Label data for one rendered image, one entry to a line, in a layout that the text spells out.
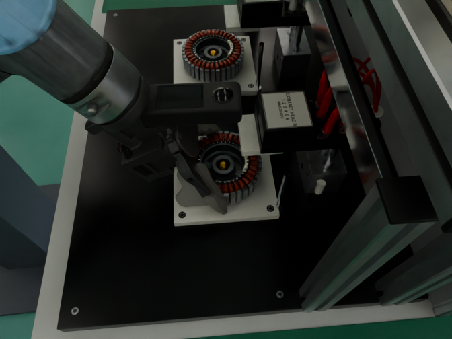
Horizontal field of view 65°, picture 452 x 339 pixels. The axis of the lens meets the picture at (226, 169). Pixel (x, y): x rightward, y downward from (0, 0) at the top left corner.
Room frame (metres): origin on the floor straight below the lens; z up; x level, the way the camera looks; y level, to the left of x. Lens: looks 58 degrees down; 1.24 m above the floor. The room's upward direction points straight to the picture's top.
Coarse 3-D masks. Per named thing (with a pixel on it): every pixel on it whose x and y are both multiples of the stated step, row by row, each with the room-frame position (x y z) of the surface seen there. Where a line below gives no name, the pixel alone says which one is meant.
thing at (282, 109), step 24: (264, 96) 0.31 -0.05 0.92; (288, 96) 0.31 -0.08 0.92; (264, 120) 0.27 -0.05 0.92; (288, 120) 0.27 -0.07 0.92; (312, 120) 0.27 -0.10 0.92; (240, 144) 0.27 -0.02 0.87; (264, 144) 0.25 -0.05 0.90; (288, 144) 0.25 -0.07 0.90; (312, 144) 0.25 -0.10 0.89; (336, 144) 0.26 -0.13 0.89
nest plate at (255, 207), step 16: (176, 176) 0.28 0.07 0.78; (272, 176) 0.28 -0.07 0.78; (176, 192) 0.25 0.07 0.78; (256, 192) 0.25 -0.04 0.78; (272, 192) 0.25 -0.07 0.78; (176, 208) 0.22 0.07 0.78; (192, 208) 0.22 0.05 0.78; (208, 208) 0.22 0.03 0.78; (240, 208) 0.22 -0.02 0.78; (256, 208) 0.22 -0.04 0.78; (272, 208) 0.22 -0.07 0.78; (176, 224) 0.20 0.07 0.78; (192, 224) 0.20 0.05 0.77
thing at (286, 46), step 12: (276, 36) 0.56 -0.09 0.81; (288, 36) 0.54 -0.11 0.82; (276, 48) 0.55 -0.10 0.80; (288, 48) 0.51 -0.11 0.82; (300, 48) 0.51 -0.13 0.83; (276, 60) 0.53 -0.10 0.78; (288, 60) 0.49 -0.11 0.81; (300, 60) 0.50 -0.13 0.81; (288, 72) 0.49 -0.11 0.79; (300, 72) 0.50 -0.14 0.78
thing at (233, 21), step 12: (240, 0) 0.51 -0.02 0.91; (252, 0) 0.50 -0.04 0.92; (264, 0) 0.50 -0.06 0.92; (276, 0) 0.50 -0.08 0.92; (300, 0) 0.53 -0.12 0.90; (228, 12) 0.53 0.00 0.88; (240, 12) 0.51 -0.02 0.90; (252, 12) 0.49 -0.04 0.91; (264, 12) 0.50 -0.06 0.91; (276, 12) 0.50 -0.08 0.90; (288, 12) 0.50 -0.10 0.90; (300, 12) 0.51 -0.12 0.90; (228, 24) 0.50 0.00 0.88; (240, 24) 0.49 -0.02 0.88; (252, 24) 0.49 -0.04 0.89; (264, 24) 0.49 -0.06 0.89; (276, 24) 0.49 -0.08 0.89; (288, 24) 0.50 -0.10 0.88; (300, 24) 0.50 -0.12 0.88; (300, 36) 0.51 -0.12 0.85
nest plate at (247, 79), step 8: (176, 40) 0.59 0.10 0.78; (184, 40) 0.59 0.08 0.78; (248, 40) 0.59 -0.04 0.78; (176, 48) 0.56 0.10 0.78; (248, 48) 0.56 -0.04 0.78; (176, 56) 0.54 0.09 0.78; (224, 56) 0.54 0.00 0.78; (248, 56) 0.54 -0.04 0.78; (176, 64) 0.52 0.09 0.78; (248, 64) 0.52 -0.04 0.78; (176, 72) 0.50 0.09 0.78; (184, 72) 0.50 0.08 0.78; (240, 72) 0.50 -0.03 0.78; (248, 72) 0.50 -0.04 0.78; (176, 80) 0.48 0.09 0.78; (184, 80) 0.48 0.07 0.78; (192, 80) 0.48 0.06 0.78; (232, 80) 0.48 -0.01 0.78; (240, 80) 0.48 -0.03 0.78; (248, 80) 0.48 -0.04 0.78; (248, 88) 0.46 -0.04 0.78; (256, 88) 0.46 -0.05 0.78
